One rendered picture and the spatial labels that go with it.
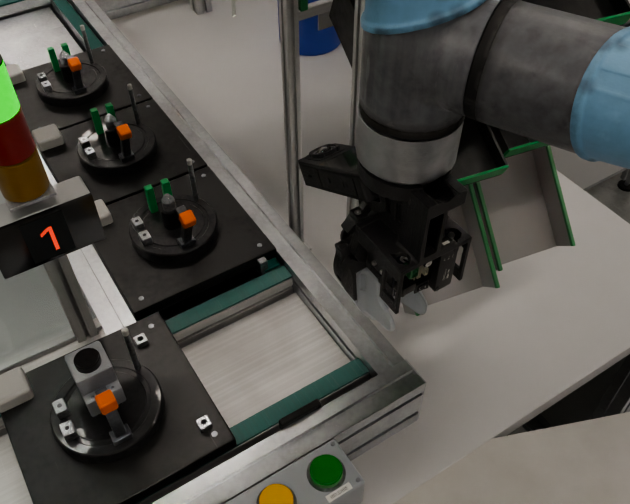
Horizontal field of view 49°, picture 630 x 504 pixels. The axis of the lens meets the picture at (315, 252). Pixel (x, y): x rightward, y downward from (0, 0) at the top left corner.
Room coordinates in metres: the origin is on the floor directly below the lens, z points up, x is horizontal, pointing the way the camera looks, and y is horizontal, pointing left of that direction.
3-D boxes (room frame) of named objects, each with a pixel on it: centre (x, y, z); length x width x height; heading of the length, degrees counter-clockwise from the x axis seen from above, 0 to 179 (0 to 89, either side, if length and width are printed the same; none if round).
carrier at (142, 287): (0.78, 0.23, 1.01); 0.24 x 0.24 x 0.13; 32
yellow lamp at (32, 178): (0.56, 0.31, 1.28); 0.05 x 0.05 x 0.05
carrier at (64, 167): (0.98, 0.36, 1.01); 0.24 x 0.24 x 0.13; 32
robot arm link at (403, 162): (0.40, -0.07, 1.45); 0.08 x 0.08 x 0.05
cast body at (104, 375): (0.46, 0.27, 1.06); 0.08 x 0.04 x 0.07; 32
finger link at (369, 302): (0.39, -0.06, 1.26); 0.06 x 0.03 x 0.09; 32
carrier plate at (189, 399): (0.45, 0.27, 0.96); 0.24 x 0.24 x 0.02; 32
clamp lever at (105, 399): (0.41, 0.24, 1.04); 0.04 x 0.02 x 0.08; 32
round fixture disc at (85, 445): (0.45, 0.27, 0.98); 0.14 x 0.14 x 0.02
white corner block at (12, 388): (0.48, 0.40, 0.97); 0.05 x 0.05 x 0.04; 32
